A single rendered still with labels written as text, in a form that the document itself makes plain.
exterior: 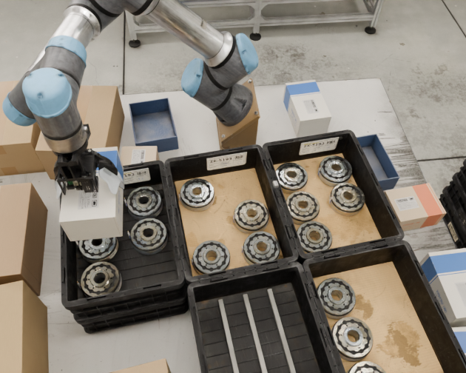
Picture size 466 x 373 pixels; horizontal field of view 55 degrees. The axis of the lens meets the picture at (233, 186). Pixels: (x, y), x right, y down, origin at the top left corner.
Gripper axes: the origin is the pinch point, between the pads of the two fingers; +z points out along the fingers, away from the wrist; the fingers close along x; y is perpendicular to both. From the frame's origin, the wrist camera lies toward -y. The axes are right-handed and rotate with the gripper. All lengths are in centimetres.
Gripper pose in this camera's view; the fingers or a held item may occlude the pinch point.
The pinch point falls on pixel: (92, 188)
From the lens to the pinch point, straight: 110.7
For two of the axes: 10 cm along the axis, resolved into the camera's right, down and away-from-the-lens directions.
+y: 1.3, 8.2, -5.5
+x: 9.9, -0.9, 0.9
